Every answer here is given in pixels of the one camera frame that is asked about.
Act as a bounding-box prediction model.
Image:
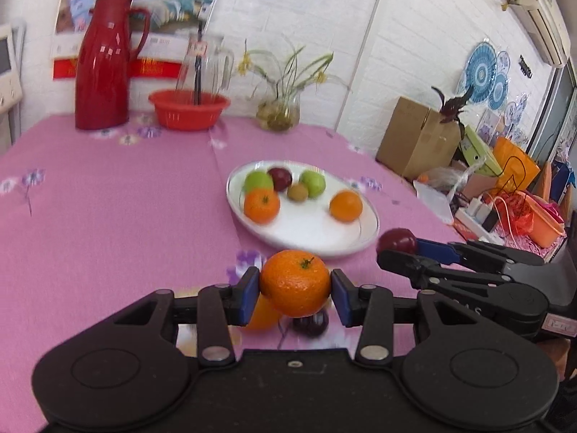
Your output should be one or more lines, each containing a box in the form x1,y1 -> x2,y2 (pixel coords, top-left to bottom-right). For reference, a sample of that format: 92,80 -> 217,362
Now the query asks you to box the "clear glass pitcher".
175,33 -> 235,101

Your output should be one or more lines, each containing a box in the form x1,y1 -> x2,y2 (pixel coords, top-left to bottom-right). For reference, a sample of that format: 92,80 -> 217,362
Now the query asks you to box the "red plastic basin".
148,89 -> 231,132

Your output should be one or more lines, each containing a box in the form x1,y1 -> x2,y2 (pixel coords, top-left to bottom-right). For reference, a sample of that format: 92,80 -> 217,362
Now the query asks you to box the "orange plastic basket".
517,191 -> 567,249

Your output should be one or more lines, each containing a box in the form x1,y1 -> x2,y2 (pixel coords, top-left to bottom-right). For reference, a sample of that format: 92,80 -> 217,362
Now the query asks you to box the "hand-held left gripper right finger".
330,269 -> 483,366

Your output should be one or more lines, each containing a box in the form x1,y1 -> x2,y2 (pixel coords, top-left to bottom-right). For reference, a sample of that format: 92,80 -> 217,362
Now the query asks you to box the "cardboard box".
376,96 -> 461,180

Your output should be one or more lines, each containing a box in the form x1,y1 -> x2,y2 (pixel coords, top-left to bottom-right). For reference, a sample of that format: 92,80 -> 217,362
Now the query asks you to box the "dark red plum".
376,228 -> 418,256

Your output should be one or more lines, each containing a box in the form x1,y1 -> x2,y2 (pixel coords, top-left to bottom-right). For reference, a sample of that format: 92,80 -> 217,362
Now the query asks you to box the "medium blue wall plate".
489,72 -> 510,110

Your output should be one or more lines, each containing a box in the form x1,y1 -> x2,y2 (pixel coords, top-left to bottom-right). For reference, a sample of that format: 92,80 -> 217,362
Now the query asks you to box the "orange paper bag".
493,137 -> 541,193

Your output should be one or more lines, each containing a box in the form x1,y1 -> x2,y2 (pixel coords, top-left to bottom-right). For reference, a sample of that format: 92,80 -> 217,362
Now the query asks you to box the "green mango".
300,169 -> 327,198
244,170 -> 275,195

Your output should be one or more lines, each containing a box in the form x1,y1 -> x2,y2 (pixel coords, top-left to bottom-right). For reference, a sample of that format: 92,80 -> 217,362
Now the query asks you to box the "mandarin with green stem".
260,249 -> 332,319
243,188 -> 281,225

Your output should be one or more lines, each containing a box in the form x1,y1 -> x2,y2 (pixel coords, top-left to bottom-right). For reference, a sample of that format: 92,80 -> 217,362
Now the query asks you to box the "white oval plate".
226,160 -> 380,261

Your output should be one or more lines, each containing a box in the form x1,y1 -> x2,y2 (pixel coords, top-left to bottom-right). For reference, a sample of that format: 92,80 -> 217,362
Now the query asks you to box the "clear plastic bag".
415,166 -> 479,200

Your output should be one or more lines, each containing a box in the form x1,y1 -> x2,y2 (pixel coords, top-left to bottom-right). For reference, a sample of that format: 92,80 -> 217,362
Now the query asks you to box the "large blue wall plate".
463,41 -> 498,100

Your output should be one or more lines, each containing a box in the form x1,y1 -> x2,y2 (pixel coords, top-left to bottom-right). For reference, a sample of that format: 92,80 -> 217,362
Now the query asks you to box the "white air conditioner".
499,0 -> 571,67

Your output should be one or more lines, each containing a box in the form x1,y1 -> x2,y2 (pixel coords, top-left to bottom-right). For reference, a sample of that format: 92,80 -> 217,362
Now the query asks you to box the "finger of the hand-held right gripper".
376,250 -> 515,291
415,239 -> 546,268

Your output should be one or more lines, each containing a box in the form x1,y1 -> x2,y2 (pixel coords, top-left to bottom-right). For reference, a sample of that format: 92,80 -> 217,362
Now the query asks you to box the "pink floral tablecloth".
0,112 -> 470,358

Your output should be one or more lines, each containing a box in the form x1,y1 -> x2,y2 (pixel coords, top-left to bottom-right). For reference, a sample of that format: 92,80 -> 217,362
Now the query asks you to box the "green box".
460,125 -> 504,177

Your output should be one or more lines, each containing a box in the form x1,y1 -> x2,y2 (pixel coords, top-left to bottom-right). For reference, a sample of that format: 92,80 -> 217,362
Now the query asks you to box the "smooth orange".
243,295 -> 283,331
329,190 -> 364,223

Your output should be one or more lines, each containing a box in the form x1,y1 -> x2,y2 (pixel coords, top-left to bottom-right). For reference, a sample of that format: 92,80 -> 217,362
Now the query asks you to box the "purple leaf plant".
431,85 -> 475,139

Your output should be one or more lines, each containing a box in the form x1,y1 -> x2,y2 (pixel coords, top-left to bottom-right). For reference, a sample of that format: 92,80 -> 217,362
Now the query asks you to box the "black stirring stick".
194,19 -> 203,105

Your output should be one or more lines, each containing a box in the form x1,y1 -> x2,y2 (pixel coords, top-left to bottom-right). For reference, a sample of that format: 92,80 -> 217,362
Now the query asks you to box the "red thermos jug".
74,0 -> 152,131

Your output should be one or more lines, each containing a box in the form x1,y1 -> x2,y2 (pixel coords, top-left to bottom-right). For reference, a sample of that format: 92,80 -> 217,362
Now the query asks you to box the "white machine with screen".
0,22 -> 24,110

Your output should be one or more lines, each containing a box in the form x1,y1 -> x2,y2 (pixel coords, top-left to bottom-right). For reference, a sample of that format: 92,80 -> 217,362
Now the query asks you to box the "brown kiwi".
287,181 -> 310,203

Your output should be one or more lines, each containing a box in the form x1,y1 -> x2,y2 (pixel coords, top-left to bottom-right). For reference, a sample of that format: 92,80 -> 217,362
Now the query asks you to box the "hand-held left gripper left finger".
113,267 -> 261,367

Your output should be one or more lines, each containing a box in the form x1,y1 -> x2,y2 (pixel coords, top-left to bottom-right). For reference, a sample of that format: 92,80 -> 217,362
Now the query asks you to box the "white power strip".
454,198 -> 502,241

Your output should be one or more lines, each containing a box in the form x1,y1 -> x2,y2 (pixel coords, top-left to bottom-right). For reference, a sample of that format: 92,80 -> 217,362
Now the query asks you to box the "glass vase with plant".
236,38 -> 351,134

